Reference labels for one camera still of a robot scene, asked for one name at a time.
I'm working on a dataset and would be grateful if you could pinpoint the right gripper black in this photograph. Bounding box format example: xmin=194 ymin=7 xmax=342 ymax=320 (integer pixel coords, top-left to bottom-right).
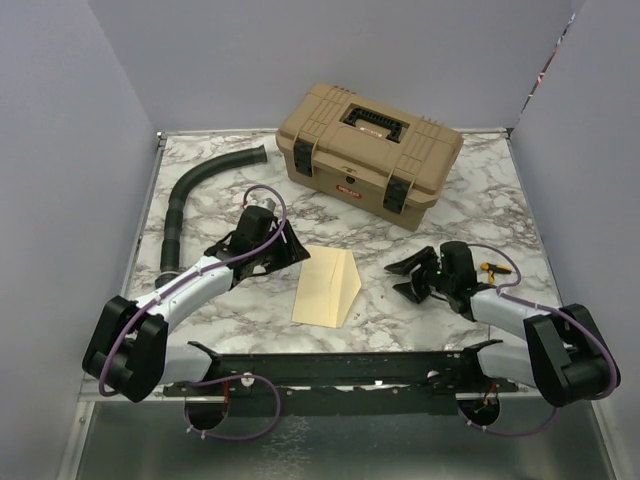
xmin=386 ymin=245 xmax=455 ymax=303

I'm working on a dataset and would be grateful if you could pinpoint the cream paper envelope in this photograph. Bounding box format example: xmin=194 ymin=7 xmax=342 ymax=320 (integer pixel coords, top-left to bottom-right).
xmin=292 ymin=245 xmax=362 ymax=328

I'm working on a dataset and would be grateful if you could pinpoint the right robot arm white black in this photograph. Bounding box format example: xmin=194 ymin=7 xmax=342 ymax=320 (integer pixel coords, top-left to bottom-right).
xmin=385 ymin=241 xmax=621 ymax=408

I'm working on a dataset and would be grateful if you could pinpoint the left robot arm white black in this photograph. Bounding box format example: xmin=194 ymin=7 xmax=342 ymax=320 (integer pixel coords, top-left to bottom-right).
xmin=82 ymin=205 xmax=310 ymax=402

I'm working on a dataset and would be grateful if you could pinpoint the tan plastic toolbox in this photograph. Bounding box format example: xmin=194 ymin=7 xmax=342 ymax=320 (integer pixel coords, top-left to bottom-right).
xmin=275 ymin=83 xmax=463 ymax=231

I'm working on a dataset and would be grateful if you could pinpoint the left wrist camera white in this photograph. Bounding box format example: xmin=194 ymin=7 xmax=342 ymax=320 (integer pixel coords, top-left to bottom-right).
xmin=260 ymin=198 xmax=276 ymax=213

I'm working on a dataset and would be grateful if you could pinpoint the yellow handled screwdriver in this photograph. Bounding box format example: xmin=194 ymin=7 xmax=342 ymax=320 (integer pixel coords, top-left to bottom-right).
xmin=479 ymin=261 xmax=514 ymax=331

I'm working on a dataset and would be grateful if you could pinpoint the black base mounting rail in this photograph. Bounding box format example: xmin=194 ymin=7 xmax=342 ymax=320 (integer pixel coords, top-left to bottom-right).
xmin=163 ymin=347 xmax=517 ymax=417

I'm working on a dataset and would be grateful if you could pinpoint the black corrugated hose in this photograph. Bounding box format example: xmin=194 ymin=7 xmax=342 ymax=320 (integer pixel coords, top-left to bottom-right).
xmin=154 ymin=144 xmax=269 ymax=289

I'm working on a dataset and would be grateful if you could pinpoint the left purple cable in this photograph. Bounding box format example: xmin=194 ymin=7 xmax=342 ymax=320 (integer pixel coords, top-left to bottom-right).
xmin=97 ymin=185 xmax=289 ymax=441

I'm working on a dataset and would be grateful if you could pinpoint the purple cable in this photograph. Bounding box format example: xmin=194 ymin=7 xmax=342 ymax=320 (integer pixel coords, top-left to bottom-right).
xmin=97 ymin=185 xmax=289 ymax=441
xmin=462 ymin=244 xmax=619 ymax=436

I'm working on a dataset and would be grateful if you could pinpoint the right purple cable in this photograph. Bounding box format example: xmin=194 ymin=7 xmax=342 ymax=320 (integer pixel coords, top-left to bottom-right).
xmin=462 ymin=244 xmax=619 ymax=436

